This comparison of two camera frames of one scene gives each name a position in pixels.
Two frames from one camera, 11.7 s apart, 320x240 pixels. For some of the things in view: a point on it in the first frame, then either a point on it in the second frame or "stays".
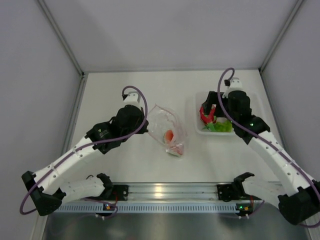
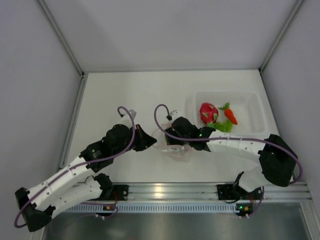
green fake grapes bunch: [223, 126] stays
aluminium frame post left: [68, 46] stays
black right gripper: [213, 98] to [173, 140]
